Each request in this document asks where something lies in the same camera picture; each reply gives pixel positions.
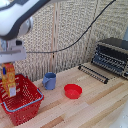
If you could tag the blue mug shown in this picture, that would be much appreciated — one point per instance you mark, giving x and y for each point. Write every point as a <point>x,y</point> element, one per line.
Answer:
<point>49,81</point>

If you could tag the black toaster oven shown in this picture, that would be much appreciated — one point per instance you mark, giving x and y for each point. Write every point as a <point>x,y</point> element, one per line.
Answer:
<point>112,56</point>

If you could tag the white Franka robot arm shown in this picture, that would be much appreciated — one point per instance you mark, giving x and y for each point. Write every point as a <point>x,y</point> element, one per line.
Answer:
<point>23,15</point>

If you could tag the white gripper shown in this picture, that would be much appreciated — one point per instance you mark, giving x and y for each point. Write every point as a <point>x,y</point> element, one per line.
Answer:
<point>12,52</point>

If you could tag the red bowl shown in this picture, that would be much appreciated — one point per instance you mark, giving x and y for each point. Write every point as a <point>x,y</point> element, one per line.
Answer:
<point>73,91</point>

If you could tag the red shopping basket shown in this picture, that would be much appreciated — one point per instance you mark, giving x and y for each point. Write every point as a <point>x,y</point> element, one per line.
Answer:
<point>20,100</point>

